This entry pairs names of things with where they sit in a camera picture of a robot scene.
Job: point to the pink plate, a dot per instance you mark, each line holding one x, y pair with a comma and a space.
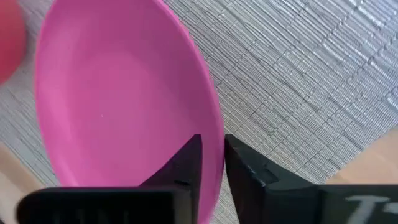
109, 93

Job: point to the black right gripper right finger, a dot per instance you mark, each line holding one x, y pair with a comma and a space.
258, 196

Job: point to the grey woven placemat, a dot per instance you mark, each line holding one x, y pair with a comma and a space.
295, 77

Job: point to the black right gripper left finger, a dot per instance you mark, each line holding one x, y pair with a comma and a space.
186, 174

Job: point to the orange bowl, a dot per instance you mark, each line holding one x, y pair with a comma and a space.
9, 37

